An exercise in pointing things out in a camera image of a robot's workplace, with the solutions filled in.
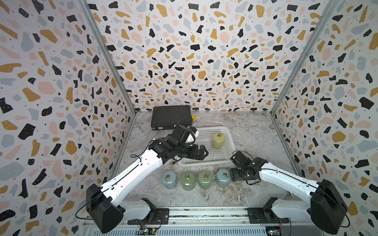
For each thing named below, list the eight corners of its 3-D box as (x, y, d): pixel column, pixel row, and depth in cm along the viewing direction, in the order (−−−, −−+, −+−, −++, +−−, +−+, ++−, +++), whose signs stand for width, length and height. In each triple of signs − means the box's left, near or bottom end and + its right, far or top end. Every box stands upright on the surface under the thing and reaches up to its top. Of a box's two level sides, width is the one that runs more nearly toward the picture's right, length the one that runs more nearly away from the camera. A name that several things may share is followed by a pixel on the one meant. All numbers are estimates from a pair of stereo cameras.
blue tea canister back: (163, 189, 85) (159, 183, 77) (165, 177, 89) (162, 170, 82) (176, 189, 85) (174, 183, 77) (177, 177, 89) (175, 170, 82)
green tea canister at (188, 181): (181, 190, 84) (180, 185, 77) (182, 178, 89) (181, 172, 81) (195, 191, 84) (194, 185, 77) (195, 178, 89) (195, 172, 82)
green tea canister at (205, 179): (198, 189, 85) (198, 183, 77) (198, 176, 89) (198, 170, 82) (211, 189, 85) (213, 183, 77) (211, 177, 89) (212, 170, 82)
